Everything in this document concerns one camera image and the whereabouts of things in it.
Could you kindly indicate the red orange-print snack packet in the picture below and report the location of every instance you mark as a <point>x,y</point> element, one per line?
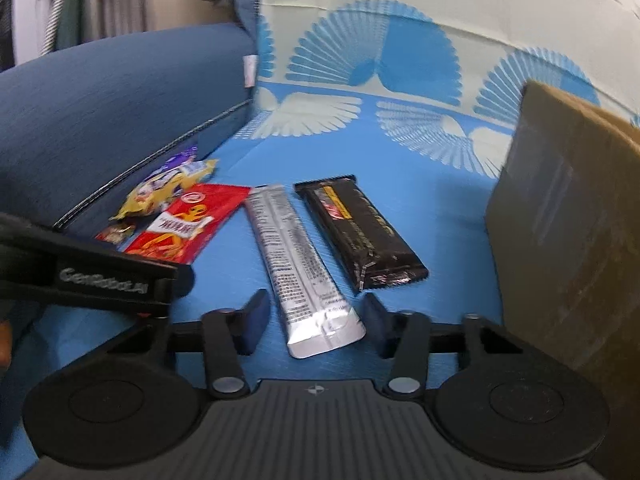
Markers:
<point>190,220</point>

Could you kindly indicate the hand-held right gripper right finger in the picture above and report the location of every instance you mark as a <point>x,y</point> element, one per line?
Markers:
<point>377,325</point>

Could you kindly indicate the small red candy packet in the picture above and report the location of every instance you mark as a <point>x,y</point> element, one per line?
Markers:
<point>115,233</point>

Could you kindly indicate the brown cardboard box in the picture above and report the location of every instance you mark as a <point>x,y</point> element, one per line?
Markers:
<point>560,210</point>

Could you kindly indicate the grey striped curtain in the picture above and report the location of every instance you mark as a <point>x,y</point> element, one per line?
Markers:
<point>100,5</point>

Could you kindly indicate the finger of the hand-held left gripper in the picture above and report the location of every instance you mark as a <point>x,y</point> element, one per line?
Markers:
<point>172,287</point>

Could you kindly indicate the white sofa tag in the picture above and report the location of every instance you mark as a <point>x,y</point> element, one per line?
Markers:
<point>249,72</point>

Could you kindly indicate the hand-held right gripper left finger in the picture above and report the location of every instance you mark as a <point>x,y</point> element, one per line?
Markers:
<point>257,322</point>

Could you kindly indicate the silver snack packet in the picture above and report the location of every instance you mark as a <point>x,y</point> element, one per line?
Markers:
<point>295,260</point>

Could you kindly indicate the black snack bar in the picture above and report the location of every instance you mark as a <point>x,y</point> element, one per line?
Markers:
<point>360,235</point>

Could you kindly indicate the purple snack packet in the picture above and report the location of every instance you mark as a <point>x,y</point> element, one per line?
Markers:
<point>182,155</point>

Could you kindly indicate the yellow snack packet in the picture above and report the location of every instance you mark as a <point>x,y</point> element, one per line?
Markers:
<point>160,187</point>

